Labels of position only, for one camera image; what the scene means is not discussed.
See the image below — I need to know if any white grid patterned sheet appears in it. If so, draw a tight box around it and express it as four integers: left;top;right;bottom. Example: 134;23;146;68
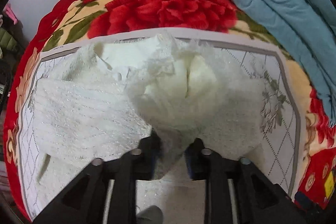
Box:
18;28;302;220

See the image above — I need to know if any red floral blanket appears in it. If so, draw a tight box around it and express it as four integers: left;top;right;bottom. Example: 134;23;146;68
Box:
3;0;335;220

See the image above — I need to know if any cluttered clothes shelf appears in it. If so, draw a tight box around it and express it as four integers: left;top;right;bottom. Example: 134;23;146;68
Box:
1;5;24;110

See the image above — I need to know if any white fluffy sweater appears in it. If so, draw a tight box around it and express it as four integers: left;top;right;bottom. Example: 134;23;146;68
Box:
32;34;264;223

